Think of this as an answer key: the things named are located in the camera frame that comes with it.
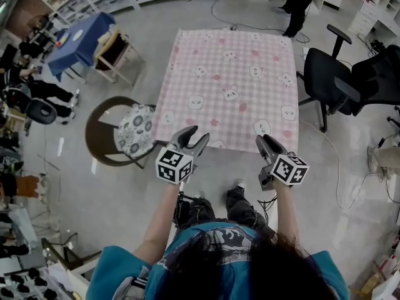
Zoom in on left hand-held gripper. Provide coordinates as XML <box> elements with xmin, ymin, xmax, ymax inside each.
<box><xmin>155</xmin><ymin>125</ymin><xmax>211</xmax><ymax>186</ymax></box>

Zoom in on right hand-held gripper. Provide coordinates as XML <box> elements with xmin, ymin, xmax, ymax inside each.
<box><xmin>256</xmin><ymin>134</ymin><xmax>310</xmax><ymax>192</ymax></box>

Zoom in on pink checked tablecloth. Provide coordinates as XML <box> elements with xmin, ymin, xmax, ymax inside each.
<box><xmin>151</xmin><ymin>27</ymin><xmax>301</xmax><ymax>154</ymax></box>

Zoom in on person's left forearm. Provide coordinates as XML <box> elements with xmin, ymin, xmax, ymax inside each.
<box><xmin>132</xmin><ymin>182</ymin><xmax>183</xmax><ymax>266</ymax></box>

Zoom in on person's right forearm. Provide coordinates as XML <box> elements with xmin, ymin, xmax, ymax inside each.
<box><xmin>272</xmin><ymin>184</ymin><xmax>304</xmax><ymax>250</ymax></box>

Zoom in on floral round seat cushion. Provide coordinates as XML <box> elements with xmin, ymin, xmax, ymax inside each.
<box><xmin>117</xmin><ymin>103</ymin><xmax>156</xmax><ymax>160</ymax></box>

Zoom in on person's black trousers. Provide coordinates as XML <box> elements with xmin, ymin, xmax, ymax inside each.
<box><xmin>174</xmin><ymin>188</ymin><xmax>276</xmax><ymax>234</ymax></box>

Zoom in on black office chair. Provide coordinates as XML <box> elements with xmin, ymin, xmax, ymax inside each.
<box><xmin>296</xmin><ymin>23</ymin><xmax>400</xmax><ymax>134</ymax></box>

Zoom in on round dark wicker chair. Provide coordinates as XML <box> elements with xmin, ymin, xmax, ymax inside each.
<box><xmin>84</xmin><ymin>96</ymin><xmax>158</xmax><ymax>170</ymax></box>

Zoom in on light wooden chair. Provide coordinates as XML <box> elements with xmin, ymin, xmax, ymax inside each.
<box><xmin>94</xmin><ymin>27</ymin><xmax>146</xmax><ymax>88</ymax></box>

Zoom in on blue cloth covered table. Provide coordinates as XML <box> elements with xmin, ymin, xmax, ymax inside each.
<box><xmin>46</xmin><ymin>11</ymin><xmax>116</xmax><ymax>83</ymax></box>

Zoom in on person's teal shirt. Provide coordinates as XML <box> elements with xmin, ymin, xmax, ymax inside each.
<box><xmin>90</xmin><ymin>223</ymin><xmax>351</xmax><ymax>300</ymax></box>

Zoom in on white drawer desk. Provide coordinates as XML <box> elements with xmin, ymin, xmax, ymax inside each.
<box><xmin>347</xmin><ymin>0</ymin><xmax>400</xmax><ymax>39</ymax></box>

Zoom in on white floor cable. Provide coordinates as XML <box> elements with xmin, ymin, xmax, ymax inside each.
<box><xmin>299</xmin><ymin>119</ymin><xmax>369</xmax><ymax>211</ymax></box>

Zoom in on black recorder box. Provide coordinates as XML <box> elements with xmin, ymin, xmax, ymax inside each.
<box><xmin>174</xmin><ymin>192</ymin><xmax>192</xmax><ymax>228</ymax></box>

